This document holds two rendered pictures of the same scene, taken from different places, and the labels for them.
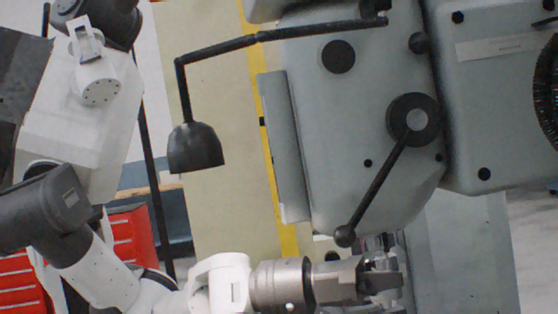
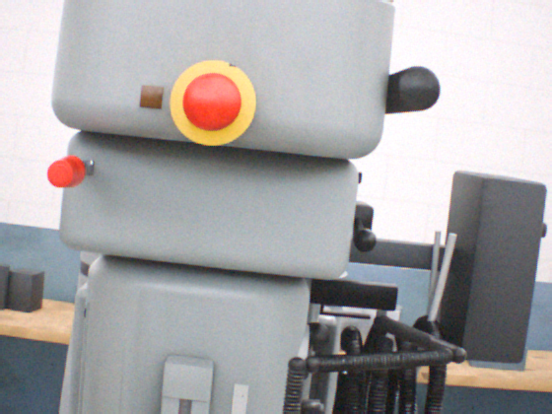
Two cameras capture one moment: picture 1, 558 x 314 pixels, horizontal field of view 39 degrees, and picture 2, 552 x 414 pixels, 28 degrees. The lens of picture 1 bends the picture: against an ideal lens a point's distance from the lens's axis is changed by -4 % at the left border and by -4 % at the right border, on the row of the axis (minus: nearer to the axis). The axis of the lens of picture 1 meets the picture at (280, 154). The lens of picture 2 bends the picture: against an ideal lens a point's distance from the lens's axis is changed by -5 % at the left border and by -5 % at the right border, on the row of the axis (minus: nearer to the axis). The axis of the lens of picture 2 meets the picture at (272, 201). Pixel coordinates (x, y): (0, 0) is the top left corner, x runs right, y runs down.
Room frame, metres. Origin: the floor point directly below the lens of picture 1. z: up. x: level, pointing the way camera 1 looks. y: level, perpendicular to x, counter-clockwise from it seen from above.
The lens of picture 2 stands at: (1.02, 0.94, 1.74)
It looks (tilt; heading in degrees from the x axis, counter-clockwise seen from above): 3 degrees down; 273
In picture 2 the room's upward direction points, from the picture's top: 6 degrees clockwise
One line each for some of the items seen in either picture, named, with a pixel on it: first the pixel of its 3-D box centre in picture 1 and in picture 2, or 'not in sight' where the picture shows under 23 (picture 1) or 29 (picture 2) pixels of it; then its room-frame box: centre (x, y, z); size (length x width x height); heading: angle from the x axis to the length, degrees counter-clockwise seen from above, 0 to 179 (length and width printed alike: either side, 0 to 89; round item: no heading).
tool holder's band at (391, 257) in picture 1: (381, 259); not in sight; (1.13, -0.12, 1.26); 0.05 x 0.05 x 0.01
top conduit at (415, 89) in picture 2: not in sight; (379, 96); (0.99, -0.16, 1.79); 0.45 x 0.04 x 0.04; 95
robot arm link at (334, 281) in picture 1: (322, 285); not in sight; (1.15, -0.03, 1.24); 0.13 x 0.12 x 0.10; 166
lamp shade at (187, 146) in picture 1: (193, 145); not in sight; (1.03, 0.11, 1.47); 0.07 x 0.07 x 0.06
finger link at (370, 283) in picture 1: (380, 282); not in sight; (1.10, -0.11, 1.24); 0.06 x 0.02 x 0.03; 76
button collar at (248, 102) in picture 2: not in sight; (213, 103); (1.11, 0.11, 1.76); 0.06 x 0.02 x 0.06; 5
